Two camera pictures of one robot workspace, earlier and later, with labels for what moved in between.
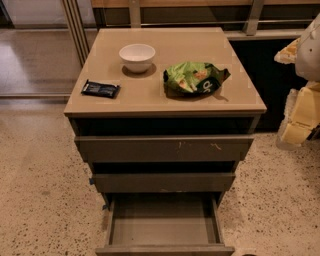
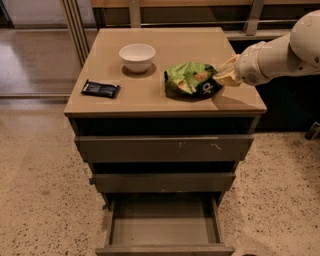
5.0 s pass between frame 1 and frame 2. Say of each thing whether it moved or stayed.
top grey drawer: stayed
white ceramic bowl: stayed
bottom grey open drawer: stayed
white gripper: moved
